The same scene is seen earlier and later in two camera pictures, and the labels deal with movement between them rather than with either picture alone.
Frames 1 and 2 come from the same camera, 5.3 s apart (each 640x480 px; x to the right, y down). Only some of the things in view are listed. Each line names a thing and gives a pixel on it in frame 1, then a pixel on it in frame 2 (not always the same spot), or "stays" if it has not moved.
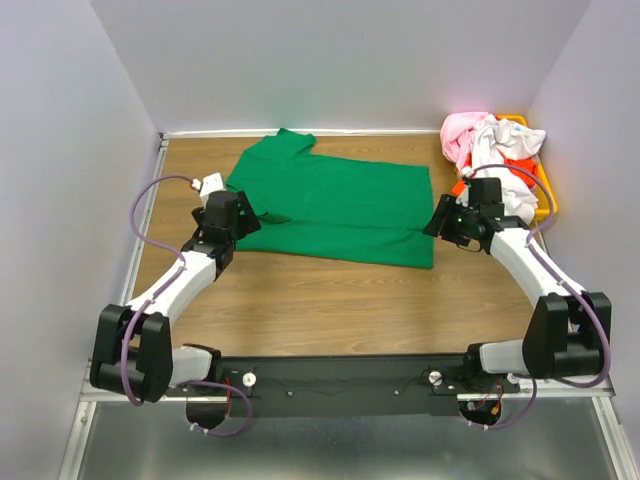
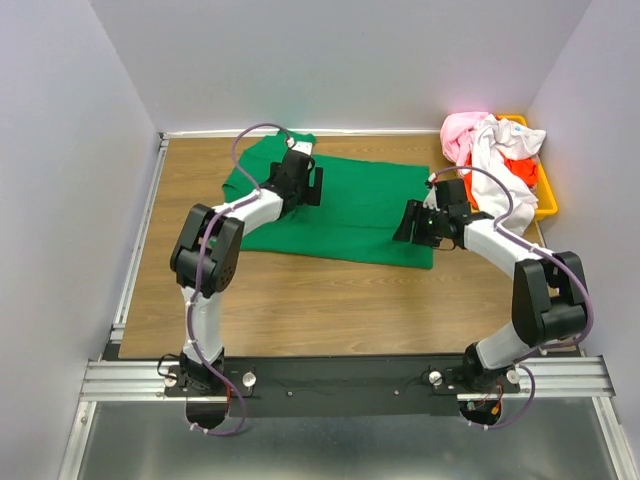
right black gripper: (446, 207) to (414, 212)
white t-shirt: (490, 138) stays
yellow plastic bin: (540, 198) stays
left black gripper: (248, 222) to (312, 193)
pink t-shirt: (456, 135) stays
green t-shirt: (338, 208) stays
